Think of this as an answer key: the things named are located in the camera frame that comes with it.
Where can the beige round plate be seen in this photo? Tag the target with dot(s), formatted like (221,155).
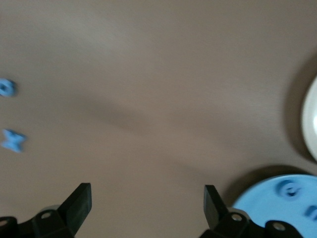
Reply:
(312,119)

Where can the blue foam lowercase letter a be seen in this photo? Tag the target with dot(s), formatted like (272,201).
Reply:
(10,92)

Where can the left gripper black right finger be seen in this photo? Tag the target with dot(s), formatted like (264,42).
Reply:
(215,213)

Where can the brown table cover sheet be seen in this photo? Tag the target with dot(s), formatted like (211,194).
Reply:
(148,74)

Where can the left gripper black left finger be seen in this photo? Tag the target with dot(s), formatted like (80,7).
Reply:
(76,208)

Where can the blue foam letter G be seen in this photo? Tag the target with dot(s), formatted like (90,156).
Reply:
(281,189)

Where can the blue foam letter X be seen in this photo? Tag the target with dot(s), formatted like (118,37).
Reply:
(12,140)

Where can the blue foam letter E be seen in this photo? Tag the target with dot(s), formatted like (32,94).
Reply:
(312,212)

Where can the blue round plate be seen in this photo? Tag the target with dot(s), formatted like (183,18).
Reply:
(260,205)

